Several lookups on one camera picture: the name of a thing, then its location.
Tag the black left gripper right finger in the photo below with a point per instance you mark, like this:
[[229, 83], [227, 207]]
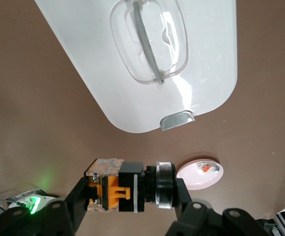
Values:
[[206, 221]]

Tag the white orange switch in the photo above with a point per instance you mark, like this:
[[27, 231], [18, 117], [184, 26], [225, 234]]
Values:
[[207, 167]]

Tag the pale pink round plate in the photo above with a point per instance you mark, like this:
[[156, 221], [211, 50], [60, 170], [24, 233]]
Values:
[[196, 180]]

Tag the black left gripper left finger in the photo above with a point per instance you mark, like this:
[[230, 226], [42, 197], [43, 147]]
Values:
[[58, 216]]

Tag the black orange push-button switch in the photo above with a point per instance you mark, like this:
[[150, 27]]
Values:
[[130, 186]]

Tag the grey box latch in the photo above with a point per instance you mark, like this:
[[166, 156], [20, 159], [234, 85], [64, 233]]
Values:
[[176, 120]]

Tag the white plastic lidded storage box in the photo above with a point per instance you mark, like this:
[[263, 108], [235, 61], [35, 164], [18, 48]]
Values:
[[95, 73]]

